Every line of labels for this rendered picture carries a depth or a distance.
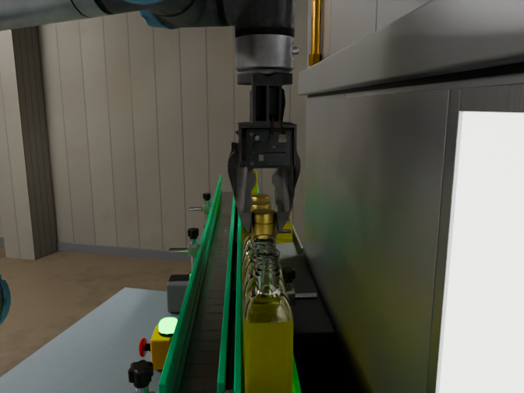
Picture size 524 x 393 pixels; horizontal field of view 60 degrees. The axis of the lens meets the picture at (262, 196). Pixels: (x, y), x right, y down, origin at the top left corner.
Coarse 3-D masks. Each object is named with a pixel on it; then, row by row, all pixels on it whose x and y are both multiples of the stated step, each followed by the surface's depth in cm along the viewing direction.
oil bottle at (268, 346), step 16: (256, 304) 52; (272, 304) 52; (288, 304) 52; (256, 320) 51; (272, 320) 52; (288, 320) 52; (256, 336) 52; (272, 336) 52; (288, 336) 52; (256, 352) 52; (272, 352) 52; (288, 352) 52; (256, 368) 53; (272, 368) 53; (288, 368) 53; (256, 384) 53; (272, 384) 53; (288, 384) 53
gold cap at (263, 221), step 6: (258, 210) 65; (264, 210) 65; (270, 210) 65; (258, 216) 63; (264, 216) 62; (270, 216) 63; (252, 222) 64; (258, 222) 63; (264, 222) 63; (270, 222) 63; (252, 228) 64; (258, 228) 63; (264, 228) 63; (270, 228) 63; (252, 234) 64; (258, 234) 63; (270, 234) 63; (252, 240) 64
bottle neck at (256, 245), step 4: (256, 236) 59; (260, 236) 59; (264, 236) 60; (268, 236) 59; (272, 236) 59; (256, 240) 58; (260, 240) 57; (264, 240) 57; (268, 240) 57; (272, 240) 58; (256, 244) 58; (260, 244) 57; (264, 244) 57; (268, 244) 57; (272, 244) 58; (256, 248) 58; (260, 248) 57
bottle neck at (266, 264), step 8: (264, 248) 54; (272, 248) 54; (256, 256) 53; (264, 256) 51; (272, 256) 52; (256, 264) 53; (264, 264) 52; (272, 264) 52; (256, 272) 53; (264, 272) 52; (272, 272) 52; (280, 272) 53; (256, 280) 53; (264, 280) 52; (272, 280) 52; (256, 288) 53; (264, 288) 52; (272, 288) 52
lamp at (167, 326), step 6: (168, 318) 99; (174, 318) 99; (162, 324) 97; (168, 324) 97; (174, 324) 97; (162, 330) 97; (168, 330) 96; (174, 330) 97; (162, 336) 97; (168, 336) 96
